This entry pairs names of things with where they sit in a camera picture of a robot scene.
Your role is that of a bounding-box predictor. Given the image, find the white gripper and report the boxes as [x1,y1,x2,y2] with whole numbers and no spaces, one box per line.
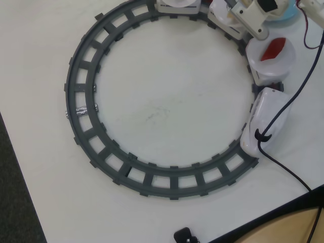
[231,0,291,42]

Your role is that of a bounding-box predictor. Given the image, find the light blue dish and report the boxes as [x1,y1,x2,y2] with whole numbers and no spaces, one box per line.
[263,0,300,24]

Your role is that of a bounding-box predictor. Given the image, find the white cup with red sushi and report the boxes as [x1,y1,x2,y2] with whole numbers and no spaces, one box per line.
[246,37,296,76]

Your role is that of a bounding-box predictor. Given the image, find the white Shinkansen toy locomotive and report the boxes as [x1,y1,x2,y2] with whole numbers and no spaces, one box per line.
[239,87,291,157]

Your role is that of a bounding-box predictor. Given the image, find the black plastic block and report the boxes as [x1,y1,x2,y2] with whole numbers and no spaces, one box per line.
[174,227,200,243]

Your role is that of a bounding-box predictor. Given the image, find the thin red wire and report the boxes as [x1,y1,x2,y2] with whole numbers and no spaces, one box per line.
[302,11,324,51]

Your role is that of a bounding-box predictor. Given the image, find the long black cable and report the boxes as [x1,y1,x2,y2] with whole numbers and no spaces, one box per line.
[257,32,324,193]

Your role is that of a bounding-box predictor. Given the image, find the grey circular toy rail track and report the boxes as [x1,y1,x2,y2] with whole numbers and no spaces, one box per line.
[63,0,286,201]

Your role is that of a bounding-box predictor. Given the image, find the dark cable over desk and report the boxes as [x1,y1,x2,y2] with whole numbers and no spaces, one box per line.
[307,207,324,243]

